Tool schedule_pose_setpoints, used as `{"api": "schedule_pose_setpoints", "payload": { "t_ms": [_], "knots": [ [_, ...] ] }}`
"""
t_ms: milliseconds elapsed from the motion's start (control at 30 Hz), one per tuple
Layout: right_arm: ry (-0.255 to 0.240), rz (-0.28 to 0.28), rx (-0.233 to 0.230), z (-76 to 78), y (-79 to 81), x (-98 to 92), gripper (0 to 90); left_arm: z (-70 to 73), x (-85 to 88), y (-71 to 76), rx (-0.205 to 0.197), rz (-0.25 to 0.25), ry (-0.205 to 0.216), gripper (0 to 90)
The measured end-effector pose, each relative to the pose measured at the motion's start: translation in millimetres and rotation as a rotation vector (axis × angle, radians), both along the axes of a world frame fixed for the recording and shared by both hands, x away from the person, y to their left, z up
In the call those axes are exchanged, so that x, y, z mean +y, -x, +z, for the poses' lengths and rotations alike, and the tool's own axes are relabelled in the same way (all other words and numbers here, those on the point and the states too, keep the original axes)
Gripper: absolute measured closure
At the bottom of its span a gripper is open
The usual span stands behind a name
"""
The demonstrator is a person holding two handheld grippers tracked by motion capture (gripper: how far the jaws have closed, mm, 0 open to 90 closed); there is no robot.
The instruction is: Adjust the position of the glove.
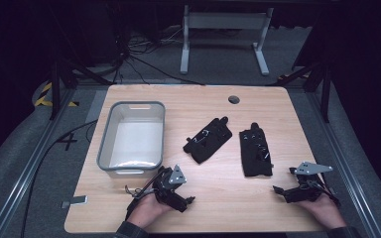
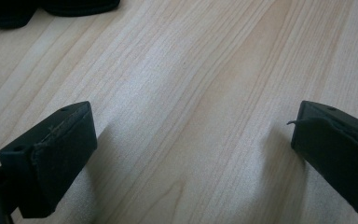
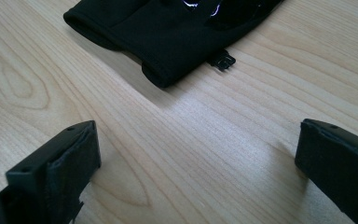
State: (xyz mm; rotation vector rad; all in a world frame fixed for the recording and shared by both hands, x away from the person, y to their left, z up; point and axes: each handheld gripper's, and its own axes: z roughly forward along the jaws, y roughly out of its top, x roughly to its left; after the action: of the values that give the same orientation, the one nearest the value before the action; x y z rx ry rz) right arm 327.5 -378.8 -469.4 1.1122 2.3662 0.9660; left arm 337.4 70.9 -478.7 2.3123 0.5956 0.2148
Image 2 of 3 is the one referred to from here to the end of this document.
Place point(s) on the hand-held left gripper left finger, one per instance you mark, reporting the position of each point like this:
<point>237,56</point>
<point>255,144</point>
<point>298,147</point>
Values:
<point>59,155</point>

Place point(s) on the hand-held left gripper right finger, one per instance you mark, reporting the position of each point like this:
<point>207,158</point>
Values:
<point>338,155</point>

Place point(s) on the black glove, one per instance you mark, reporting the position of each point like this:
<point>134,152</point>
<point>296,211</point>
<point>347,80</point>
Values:
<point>74,6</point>

